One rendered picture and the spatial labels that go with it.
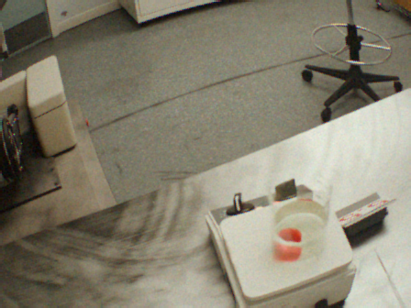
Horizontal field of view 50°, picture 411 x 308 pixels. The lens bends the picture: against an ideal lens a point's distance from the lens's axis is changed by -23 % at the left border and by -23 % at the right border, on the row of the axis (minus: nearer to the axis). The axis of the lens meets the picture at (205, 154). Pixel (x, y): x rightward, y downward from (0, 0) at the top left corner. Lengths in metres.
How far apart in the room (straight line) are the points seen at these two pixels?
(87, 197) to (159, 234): 0.70
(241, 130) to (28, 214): 1.01
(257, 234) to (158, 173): 1.41
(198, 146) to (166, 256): 1.38
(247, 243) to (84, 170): 0.96
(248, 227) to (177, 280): 0.12
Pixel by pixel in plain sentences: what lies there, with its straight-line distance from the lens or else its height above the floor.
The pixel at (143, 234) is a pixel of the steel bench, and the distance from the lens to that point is 0.68.
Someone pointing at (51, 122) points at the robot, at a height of 0.49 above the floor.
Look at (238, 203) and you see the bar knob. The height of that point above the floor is 0.82.
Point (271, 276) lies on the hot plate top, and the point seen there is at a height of 0.84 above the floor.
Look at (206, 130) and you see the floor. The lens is 2.08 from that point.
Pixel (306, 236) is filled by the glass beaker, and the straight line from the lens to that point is 0.47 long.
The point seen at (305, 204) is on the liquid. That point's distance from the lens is 0.51.
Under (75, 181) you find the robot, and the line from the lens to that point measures 1.42.
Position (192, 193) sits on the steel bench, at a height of 0.75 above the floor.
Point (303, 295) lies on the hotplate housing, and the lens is 0.51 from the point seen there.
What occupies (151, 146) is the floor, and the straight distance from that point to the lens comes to 2.06.
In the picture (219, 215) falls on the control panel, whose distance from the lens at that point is 0.62.
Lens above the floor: 1.24
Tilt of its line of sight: 39 degrees down
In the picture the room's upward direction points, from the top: 10 degrees counter-clockwise
